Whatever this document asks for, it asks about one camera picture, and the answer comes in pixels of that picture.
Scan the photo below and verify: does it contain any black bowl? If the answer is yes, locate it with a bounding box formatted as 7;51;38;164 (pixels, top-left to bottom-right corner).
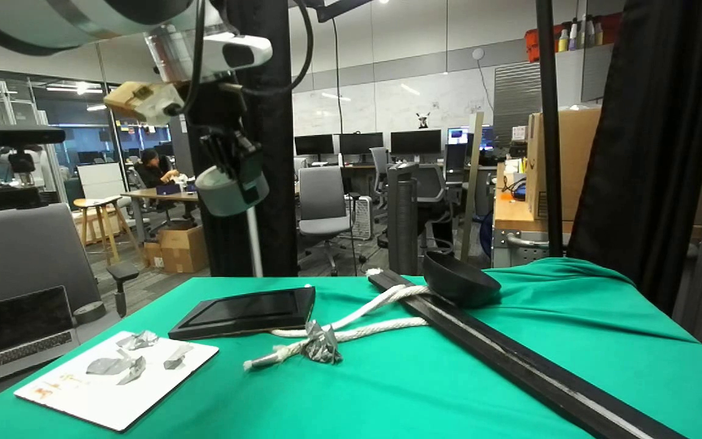
419;249;505;310

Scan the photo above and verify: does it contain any grey metal clip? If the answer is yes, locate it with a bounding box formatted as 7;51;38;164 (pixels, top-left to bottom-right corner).
299;316;345;365

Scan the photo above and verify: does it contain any black vertical pole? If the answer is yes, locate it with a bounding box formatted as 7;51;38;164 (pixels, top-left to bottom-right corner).
533;0;568;258

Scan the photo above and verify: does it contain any white rope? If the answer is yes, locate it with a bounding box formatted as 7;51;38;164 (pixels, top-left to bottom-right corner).
240;266;433;376

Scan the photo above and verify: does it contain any grey laptop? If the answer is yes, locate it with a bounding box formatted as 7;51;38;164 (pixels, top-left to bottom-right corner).
0;282;77;393

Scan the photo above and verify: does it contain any small white board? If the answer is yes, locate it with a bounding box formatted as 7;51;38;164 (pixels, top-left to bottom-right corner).
76;160;126;203

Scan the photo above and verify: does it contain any yellow wrist camera mount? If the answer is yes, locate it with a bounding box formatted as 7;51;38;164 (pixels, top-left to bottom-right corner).
102;77;188;127

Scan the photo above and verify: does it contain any wooden stick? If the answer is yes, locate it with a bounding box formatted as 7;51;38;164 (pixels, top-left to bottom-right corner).
455;110;485;264

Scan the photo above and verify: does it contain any black computer monitor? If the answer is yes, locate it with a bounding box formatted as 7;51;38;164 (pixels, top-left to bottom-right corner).
386;127;445;159
336;128;386;159
293;131;338;159

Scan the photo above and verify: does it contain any grey masking tape roll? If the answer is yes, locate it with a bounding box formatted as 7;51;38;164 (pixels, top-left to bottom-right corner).
193;160;273;220

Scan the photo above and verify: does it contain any narrow black curtain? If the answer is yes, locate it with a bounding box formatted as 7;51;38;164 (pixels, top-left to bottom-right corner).
566;0;702;315

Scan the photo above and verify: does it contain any white printed booklet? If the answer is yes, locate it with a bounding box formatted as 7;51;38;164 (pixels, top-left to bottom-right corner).
12;327;222;433

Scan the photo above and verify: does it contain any wooden stool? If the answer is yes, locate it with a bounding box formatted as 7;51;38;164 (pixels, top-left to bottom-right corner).
71;193;138;264

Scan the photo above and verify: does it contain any long black bar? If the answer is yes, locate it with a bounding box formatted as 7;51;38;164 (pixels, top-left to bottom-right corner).
362;267;687;439

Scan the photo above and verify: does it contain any black camera bar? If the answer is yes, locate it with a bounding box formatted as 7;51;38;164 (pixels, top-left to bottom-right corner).
0;121;68;150

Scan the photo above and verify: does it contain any grey chair back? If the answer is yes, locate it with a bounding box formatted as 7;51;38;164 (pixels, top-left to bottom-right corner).
0;203;106;327

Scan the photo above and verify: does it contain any black workbench with wooden top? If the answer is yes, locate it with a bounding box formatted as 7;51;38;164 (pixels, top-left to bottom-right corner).
489;155;553;266

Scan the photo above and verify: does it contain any shelf with bottles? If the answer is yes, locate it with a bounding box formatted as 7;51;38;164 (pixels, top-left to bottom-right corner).
520;12;616;62

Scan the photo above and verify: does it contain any seated person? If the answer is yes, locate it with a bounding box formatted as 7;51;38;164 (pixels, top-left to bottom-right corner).
132;147;180;190

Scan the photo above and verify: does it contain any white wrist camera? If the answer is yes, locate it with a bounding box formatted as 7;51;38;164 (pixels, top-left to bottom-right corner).
143;26;276;87

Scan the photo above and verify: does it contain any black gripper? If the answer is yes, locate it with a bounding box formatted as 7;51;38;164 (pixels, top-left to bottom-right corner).
184;79;262;190

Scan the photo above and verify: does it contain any black cylinder post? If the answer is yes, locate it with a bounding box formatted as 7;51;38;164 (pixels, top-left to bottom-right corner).
384;159;421;276

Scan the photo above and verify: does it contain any green table cloth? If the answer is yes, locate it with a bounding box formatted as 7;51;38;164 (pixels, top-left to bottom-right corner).
0;254;702;439

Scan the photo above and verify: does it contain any cardboard shipping box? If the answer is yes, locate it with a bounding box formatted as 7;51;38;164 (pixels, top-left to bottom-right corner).
523;105;603;220

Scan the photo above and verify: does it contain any grey office chair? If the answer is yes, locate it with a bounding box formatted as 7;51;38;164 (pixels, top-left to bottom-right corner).
295;164;355;264

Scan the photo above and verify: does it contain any small cardboard box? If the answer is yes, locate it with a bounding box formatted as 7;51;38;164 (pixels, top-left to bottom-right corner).
141;225;212;278

